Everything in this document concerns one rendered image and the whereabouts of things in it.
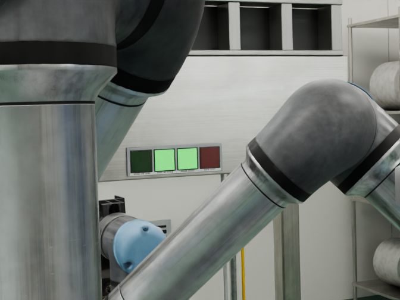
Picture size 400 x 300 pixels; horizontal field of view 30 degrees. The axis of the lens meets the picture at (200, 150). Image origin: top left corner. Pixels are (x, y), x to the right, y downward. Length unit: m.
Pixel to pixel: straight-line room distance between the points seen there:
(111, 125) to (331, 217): 4.27
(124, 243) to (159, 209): 3.30
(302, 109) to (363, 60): 4.09
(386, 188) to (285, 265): 1.25
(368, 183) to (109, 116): 0.45
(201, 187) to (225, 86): 2.54
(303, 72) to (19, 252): 1.60
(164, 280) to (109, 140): 0.32
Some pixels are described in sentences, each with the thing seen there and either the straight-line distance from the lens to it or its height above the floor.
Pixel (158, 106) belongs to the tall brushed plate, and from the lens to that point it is 1.83.
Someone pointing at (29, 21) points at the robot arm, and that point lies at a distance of 0.44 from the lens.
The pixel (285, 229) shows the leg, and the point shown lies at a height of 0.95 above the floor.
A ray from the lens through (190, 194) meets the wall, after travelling 4.39.
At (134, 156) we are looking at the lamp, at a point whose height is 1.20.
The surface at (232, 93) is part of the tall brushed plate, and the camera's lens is 1.91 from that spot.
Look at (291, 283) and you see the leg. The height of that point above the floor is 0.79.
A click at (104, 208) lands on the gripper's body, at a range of 1.18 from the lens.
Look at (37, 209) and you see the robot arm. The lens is 0.45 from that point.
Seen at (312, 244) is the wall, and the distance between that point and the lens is 4.80.
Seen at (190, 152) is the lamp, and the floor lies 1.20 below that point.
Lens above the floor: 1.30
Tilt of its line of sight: 3 degrees down
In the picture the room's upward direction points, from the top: 2 degrees counter-clockwise
